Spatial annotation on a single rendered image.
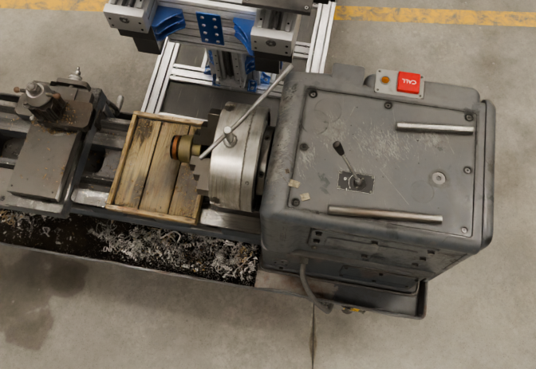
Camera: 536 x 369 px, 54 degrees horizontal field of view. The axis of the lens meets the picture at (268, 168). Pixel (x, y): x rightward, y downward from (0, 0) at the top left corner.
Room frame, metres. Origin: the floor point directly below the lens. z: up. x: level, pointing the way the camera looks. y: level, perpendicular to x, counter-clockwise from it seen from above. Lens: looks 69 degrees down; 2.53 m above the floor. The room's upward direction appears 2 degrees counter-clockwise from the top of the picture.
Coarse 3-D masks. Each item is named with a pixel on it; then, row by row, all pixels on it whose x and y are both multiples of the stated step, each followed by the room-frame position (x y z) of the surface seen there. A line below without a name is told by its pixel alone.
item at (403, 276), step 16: (272, 256) 0.38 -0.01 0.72; (288, 256) 0.37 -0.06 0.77; (304, 256) 0.35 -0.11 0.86; (320, 256) 0.35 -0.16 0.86; (336, 256) 0.34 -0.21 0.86; (320, 272) 0.34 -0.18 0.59; (336, 272) 0.33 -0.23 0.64; (352, 272) 0.32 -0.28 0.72; (368, 272) 0.31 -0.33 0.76; (384, 272) 0.30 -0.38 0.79; (400, 272) 0.29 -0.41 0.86; (416, 272) 0.29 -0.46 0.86; (384, 288) 0.28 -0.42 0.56; (400, 288) 0.28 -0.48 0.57
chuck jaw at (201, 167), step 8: (192, 160) 0.59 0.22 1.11; (200, 160) 0.59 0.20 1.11; (208, 160) 0.59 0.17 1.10; (192, 168) 0.57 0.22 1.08; (200, 168) 0.56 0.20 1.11; (208, 168) 0.56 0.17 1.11; (200, 176) 0.53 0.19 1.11; (208, 176) 0.53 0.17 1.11; (200, 184) 0.51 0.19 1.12; (200, 192) 0.49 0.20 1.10; (216, 200) 0.47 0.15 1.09
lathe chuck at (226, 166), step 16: (224, 112) 0.68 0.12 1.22; (240, 112) 0.68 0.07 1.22; (240, 128) 0.62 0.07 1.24; (224, 144) 0.58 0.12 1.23; (240, 144) 0.58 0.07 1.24; (224, 160) 0.54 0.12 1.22; (240, 160) 0.54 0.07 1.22; (224, 176) 0.50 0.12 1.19; (240, 176) 0.50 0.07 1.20; (208, 192) 0.48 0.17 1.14; (224, 192) 0.47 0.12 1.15
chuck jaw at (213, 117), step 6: (228, 108) 0.71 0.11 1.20; (210, 114) 0.69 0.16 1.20; (216, 114) 0.69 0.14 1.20; (210, 120) 0.68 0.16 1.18; (216, 120) 0.68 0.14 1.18; (204, 126) 0.67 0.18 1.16; (210, 126) 0.67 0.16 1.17; (216, 126) 0.67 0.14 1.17; (198, 132) 0.67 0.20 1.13; (204, 132) 0.66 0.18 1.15; (210, 132) 0.66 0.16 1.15; (198, 138) 0.65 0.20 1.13; (204, 138) 0.65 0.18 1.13; (210, 138) 0.64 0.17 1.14; (204, 144) 0.63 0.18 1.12; (210, 144) 0.63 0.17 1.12
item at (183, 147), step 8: (176, 136) 0.67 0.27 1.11; (184, 136) 0.66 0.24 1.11; (192, 136) 0.66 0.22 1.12; (176, 144) 0.64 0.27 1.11; (184, 144) 0.63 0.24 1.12; (192, 144) 0.64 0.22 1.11; (200, 144) 0.64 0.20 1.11; (176, 152) 0.62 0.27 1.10; (184, 152) 0.61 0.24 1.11; (192, 152) 0.61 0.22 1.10; (200, 152) 0.61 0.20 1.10; (184, 160) 0.60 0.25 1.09
